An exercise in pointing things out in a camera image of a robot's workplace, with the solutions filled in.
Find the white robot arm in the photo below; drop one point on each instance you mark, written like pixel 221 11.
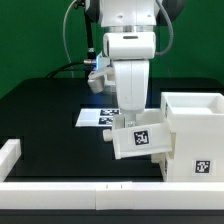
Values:
pixel 117 16

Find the large white drawer cabinet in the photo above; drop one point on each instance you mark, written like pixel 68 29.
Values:
pixel 196 122

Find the black camera stand pole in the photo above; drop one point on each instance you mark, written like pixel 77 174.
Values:
pixel 88 30

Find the white marker tag board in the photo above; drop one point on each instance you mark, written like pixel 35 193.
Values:
pixel 100 117

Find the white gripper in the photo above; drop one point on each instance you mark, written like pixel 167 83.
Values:
pixel 130 53

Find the white drawer with knob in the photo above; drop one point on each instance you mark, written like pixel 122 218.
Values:
pixel 165 162

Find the white front rail bar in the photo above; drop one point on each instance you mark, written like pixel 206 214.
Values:
pixel 111 196

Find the white left rail block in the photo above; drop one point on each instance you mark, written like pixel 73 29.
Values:
pixel 9 154

